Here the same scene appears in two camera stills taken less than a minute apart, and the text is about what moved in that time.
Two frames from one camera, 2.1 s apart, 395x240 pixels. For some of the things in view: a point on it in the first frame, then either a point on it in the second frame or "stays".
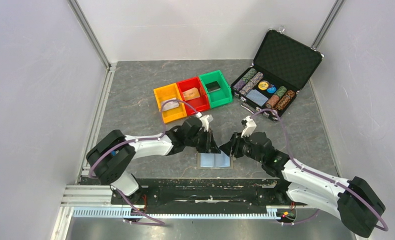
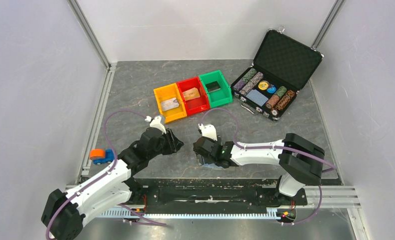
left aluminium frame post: x=90 y=33 stays
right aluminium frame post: x=329 y=22 stays
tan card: x=191 y=94 stays
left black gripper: x=210 y=145 -> x=175 y=143
